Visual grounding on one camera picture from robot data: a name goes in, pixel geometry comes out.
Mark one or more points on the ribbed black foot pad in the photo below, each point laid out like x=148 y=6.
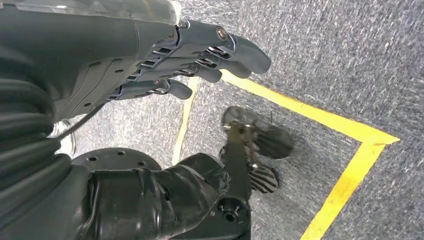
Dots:
x=275 y=142
x=265 y=179

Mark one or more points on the yellow floor tape square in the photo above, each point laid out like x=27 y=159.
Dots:
x=351 y=185

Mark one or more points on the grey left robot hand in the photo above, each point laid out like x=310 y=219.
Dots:
x=82 y=49

